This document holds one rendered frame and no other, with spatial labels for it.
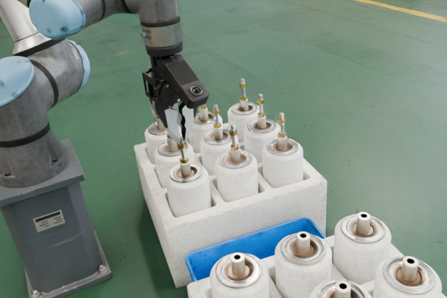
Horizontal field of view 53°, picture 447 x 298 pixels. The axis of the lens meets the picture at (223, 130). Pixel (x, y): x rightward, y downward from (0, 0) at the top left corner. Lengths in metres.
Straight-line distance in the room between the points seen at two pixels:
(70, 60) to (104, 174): 0.59
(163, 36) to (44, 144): 0.34
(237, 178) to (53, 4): 0.52
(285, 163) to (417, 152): 0.64
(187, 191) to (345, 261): 0.35
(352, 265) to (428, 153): 0.80
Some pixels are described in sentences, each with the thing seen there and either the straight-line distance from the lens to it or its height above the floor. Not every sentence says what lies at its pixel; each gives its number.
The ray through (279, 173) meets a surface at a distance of 1.06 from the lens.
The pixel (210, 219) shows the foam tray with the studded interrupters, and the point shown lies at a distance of 1.00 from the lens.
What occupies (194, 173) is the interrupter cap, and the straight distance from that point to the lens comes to 1.00.
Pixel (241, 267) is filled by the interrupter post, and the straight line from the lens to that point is 0.75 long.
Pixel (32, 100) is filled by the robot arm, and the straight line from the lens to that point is 0.96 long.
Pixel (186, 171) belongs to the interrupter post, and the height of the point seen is 0.26.
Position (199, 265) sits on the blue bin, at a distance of 1.03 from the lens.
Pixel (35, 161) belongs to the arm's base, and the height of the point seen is 0.35.
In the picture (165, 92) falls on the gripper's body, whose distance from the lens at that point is 0.89.
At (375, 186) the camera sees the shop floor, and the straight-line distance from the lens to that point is 1.39.
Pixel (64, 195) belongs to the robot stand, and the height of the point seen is 0.26.
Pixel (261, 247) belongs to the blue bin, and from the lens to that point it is 1.06.
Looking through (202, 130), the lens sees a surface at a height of 0.24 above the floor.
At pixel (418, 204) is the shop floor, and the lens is 1.35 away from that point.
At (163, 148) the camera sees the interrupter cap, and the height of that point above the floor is 0.25.
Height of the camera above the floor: 0.80
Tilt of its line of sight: 28 degrees down
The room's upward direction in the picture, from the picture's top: 5 degrees counter-clockwise
